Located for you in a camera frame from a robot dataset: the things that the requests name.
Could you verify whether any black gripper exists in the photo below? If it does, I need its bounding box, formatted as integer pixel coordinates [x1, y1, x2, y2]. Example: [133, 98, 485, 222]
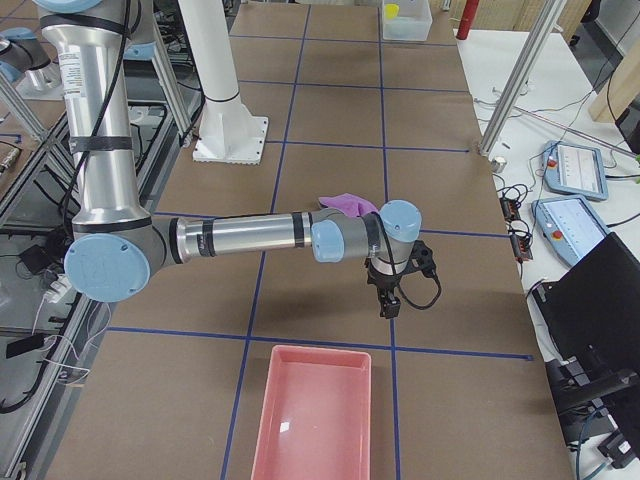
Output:
[365, 262, 415, 319]

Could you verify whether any purple microfiber cloth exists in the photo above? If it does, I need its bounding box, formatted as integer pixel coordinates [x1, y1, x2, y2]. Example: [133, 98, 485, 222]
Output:
[318, 193, 379, 218]

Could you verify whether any pink plastic tray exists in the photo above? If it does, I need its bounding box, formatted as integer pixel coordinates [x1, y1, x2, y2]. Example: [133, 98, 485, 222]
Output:
[251, 345, 372, 479]

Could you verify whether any yellow plastic cup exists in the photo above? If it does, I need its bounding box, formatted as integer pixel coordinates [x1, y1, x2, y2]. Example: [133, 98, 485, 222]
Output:
[384, 3, 400, 21]

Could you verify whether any mint green bowl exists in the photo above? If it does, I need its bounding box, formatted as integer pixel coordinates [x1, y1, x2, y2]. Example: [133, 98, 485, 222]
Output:
[386, 18, 414, 31]

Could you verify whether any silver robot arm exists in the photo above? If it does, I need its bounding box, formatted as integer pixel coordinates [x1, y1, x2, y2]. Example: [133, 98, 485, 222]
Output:
[38, 1, 435, 319]
[1, 27, 51, 83]

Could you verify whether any lower blue teach pendant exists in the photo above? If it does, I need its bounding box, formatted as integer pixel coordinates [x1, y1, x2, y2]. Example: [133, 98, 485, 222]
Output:
[531, 194, 610, 267]

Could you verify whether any blue teach pendant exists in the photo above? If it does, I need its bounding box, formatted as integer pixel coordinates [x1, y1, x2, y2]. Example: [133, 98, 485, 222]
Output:
[542, 141, 609, 202]
[531, 194, 610, 267]

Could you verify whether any black laptop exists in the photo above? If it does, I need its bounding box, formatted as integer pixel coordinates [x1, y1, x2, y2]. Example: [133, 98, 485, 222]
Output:
[530, 231, 640, 411]

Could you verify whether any upper blue teach pendant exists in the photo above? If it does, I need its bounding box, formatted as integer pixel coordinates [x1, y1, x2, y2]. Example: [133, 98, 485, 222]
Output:
[542, 141, 609, 202]

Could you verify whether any clear plastic bin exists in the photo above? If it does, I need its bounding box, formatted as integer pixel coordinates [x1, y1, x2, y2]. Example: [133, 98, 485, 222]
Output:
[381, 0, 433, 42]

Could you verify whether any red cylinder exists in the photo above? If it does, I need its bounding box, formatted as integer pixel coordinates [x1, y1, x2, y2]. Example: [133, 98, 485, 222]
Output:
[456, 0, 480, 41]

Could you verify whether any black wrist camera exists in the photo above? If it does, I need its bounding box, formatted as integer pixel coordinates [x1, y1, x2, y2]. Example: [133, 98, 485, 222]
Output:
[410, 240, 437, 279]

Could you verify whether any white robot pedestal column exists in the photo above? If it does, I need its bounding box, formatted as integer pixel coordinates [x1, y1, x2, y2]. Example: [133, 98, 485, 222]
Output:
[179, 0, 269, 165]

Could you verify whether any aluminium frame post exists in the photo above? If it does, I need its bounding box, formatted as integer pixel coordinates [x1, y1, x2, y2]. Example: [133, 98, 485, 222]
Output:
[478, 0, 567, 157]

